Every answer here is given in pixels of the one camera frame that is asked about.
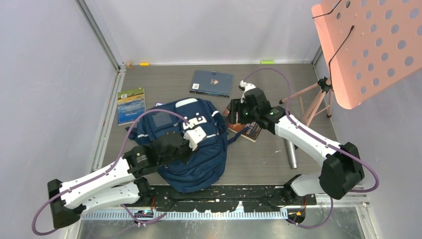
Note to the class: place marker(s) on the blue green landscape book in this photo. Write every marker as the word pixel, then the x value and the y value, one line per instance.
pixel 130 105

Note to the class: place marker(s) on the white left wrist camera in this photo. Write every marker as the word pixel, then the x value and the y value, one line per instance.
pixel 194 134

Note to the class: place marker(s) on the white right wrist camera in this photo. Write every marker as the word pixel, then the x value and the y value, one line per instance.
pixel 245 87

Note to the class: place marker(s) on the dark Three Days book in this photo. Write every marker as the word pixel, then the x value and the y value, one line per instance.
pixel 251 130

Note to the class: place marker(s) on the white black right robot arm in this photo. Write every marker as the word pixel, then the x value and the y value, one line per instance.
pixel 340 169

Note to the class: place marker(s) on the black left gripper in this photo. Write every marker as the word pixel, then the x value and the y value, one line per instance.
pixel 189 152

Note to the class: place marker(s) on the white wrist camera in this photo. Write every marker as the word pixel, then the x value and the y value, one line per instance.
pixel 194 134
pixel 245 87

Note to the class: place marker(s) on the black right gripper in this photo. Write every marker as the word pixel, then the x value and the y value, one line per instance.
pixel 237 106

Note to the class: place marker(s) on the small wooden cube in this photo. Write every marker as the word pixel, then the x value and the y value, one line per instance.
pixel 129 64

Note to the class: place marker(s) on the silver metal cylinder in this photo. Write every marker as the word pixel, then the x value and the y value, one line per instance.
pixel 291 152

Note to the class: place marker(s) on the dark blue notebook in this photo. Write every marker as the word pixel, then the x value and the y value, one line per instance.
pixel 211 83

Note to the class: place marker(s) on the navy blue backpack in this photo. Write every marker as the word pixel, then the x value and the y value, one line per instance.
pixel 207 164

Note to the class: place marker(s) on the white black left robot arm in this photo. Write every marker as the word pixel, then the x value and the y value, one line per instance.
pixel 118 183

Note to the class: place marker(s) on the aluminium frame rail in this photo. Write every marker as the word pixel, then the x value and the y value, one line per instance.
pixel 86 12

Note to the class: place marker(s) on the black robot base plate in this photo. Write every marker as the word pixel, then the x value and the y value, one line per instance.
pixel 222 198

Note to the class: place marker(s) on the pink perforated stand board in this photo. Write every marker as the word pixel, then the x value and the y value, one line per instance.
pixel 368 45

